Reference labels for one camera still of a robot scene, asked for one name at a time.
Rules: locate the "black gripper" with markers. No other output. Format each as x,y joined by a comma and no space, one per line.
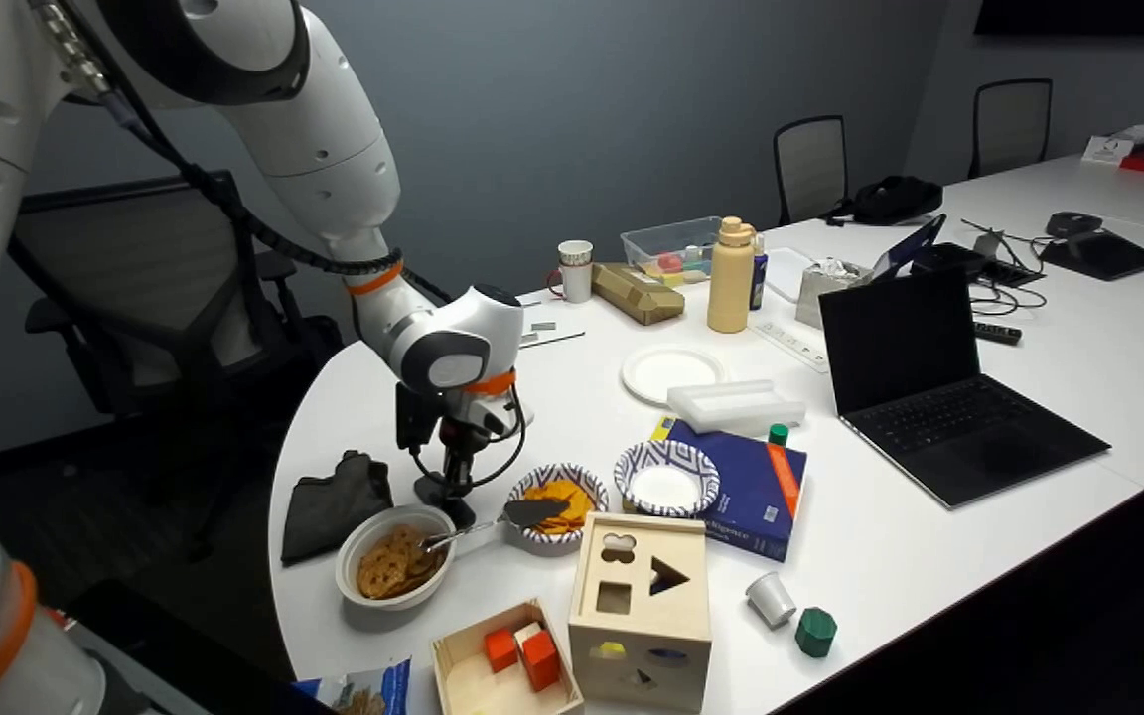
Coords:
462,428

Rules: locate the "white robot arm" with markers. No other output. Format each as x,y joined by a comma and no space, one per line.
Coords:
291,101

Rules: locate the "metal spoon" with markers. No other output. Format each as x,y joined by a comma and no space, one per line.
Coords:
518,514

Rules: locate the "white bowl with pretzels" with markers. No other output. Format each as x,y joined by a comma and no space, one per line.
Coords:
395,560

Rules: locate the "dark grey folded cloth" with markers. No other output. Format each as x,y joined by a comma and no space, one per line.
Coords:
325,510

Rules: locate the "patterned bowl with orange food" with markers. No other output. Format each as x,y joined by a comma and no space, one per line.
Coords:
559,482

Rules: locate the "wooden tray with blocks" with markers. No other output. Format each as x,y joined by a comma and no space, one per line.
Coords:
505,665

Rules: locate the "blue white paper bowl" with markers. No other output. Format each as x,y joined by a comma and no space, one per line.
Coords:
666,479

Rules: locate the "blue snack bag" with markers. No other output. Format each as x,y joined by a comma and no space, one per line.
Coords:
363,694

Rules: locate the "white round plate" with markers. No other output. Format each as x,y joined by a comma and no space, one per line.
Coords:
650,373

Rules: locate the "wooden shape sorter box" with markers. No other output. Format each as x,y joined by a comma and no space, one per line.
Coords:
640,613

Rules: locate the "white jar red label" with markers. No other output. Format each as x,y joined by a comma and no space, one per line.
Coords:
575,269

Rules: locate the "wooden brown box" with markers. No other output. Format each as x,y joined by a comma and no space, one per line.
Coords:
637,295

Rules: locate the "clear plastic lid tray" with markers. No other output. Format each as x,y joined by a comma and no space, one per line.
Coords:
736,405

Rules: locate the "blue book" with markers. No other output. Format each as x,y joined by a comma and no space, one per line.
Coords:
759,486

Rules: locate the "black office chair right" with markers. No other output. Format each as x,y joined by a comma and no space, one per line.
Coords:
163,299

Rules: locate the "clear plastic container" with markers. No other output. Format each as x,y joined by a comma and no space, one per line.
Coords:
673,253

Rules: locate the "tan squeeze bottle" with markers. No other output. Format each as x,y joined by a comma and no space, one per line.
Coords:
734,262

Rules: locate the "green cylinder block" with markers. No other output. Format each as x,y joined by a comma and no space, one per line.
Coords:
817,633

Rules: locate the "black laptop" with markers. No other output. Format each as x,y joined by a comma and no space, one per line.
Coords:
908,380

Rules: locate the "grey office chair near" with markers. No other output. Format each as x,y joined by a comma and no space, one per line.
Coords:
810,168

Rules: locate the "grey office chair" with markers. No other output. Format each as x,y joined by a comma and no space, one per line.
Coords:
1010,123
810,168

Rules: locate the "blue tablet on stand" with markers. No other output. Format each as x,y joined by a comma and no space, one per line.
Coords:
908,246

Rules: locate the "black bag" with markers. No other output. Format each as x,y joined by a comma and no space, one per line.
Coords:
897,199

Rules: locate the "grey office chair far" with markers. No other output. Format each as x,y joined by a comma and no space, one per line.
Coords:
1010,123

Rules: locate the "black tablet device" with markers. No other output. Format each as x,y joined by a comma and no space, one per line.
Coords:
1100,257

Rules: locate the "wall television left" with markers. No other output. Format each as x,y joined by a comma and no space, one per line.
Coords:
1059,17

